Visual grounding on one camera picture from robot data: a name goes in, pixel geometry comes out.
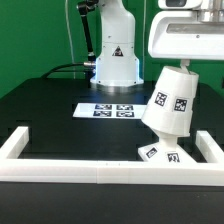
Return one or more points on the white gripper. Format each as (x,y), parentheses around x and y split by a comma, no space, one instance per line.
(188,29)

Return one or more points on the white conical lamp shade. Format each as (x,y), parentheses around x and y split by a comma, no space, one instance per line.
(169,110)

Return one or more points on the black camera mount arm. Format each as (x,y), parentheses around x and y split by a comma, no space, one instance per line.
(84,7)

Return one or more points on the white lamp base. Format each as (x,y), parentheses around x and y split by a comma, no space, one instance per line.
(165,151)

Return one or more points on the white U-shaped fence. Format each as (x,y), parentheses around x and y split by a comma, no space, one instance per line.
(15,169)

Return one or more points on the paper sheet with markers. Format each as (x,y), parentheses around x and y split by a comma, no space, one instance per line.
(109,111)

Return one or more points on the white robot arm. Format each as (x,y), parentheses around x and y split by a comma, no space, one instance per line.
(117,65)

